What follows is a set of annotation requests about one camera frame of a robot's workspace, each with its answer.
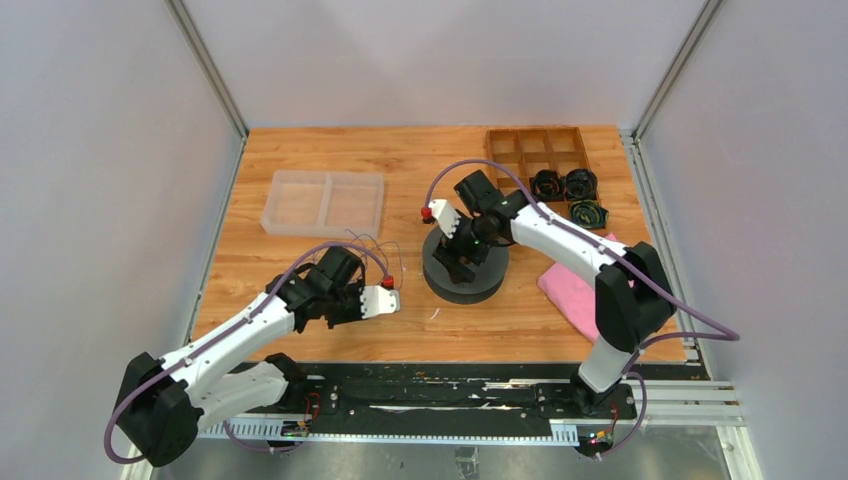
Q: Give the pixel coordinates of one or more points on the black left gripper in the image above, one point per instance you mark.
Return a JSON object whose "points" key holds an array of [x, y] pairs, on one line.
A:
{"points": [[356, 289]]}

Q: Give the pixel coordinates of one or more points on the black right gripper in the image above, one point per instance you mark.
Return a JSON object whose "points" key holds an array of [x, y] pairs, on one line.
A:
{"points": [[449, 251]]}

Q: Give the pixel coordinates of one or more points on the dark grey filament spool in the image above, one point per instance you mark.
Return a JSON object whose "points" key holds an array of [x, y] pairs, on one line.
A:
{"points": [[465, 283]]}

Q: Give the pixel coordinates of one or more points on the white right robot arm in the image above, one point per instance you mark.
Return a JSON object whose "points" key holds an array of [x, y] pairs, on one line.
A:
{"points": [[630, 285]]}

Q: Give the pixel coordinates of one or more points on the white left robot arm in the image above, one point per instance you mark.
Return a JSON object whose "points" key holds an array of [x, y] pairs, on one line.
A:
{"points": [[163, 402]]}

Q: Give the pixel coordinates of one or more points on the clear plastic divided tray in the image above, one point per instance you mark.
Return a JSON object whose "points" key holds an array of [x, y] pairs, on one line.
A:
{"points": [[323, 204]]}

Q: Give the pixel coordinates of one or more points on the pink cloth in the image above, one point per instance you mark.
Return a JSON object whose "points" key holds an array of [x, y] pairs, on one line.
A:
{"points": [[573, 297]]}

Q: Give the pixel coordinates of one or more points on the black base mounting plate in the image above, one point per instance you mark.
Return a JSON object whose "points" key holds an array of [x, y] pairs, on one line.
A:
{"points": [[450, 400]]}

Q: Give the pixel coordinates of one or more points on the wooden compartment organizer tray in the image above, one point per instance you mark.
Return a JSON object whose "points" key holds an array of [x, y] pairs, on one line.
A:
{"points": [[553, 164]]}

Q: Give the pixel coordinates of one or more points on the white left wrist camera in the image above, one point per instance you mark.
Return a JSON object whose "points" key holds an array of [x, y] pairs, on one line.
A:
{"points": [[377, 300]]}

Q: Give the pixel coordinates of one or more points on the aluminium corner frame post right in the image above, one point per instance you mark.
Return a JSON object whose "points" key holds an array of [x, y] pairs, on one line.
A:
{"points": [[699, 28]]}

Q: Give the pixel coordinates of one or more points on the aluminium corner frame post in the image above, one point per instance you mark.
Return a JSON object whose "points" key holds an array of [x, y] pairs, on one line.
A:
{"points": [[699, 28], [196, 43]]}

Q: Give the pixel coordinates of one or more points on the aluminium rail frame front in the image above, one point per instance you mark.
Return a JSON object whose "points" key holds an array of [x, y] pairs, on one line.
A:
{"points": [[679, 403]]}

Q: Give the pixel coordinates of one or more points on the aluminium corner frame post left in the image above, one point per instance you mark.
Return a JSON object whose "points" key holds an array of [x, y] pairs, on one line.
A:
{"points": [[196, 43]]}

